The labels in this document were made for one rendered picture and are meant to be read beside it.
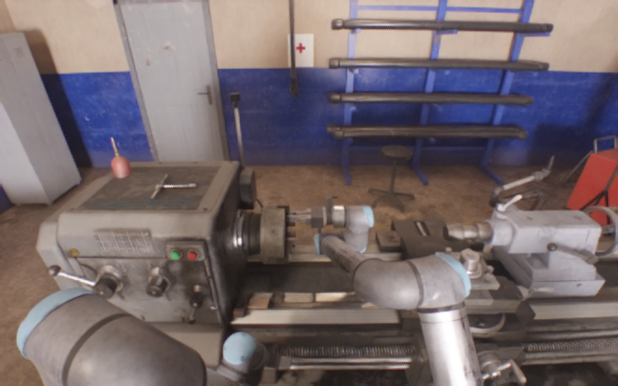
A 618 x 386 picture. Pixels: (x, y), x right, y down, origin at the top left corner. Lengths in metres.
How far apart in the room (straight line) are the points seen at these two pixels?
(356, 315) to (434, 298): 0.59
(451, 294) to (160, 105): 4.21
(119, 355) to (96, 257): 0.82
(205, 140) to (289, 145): 1.18
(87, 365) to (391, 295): 0.58
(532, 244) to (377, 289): 0.92
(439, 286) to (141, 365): 0.62
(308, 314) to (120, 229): 0.77
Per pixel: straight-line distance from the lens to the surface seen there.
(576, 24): 5.17
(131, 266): 1.22
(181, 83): 4.36
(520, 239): 1.51
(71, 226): 1.27
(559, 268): 1.66
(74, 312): 0.55
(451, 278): 0.82
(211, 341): 1.34
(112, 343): 0.48
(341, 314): 1.34
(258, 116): 4.25
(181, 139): 4.61
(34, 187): 4.62
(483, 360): 1.31
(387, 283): 0.77
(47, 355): 0.55
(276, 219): 1.20
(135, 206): 1.19
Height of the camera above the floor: 1.89
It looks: 30 degrees down
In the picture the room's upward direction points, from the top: straight up
